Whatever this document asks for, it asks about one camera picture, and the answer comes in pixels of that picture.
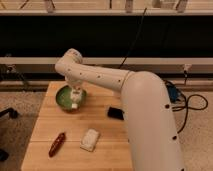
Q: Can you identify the clear plastic bottle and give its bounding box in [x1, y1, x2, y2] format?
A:
[70, 89, 82, 109]

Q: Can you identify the green ceramic bowl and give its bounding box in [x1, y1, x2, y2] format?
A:
[55, 85, 87, 111]

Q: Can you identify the black rectangular sponge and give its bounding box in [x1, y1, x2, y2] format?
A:
[107, 107, 123, 120]

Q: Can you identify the blue power adapter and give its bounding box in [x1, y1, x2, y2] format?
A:
[167, 85, 179, 103]

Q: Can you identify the black hanging cable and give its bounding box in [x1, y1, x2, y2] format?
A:
[118, 7, 148, 70]

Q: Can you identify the black chair base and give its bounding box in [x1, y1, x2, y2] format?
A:
[0, 107, 20, 163]

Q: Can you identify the red brown sausage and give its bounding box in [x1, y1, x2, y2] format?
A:
[48, 132, 66, 157]

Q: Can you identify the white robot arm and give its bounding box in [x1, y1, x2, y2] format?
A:
[55, 48, 186, 171]

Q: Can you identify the black floor cable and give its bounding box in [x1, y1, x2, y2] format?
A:
[163, 79, 210, 134]

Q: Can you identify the white rectangular packet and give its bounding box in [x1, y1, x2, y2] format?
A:
[80, 129, 100, 152]

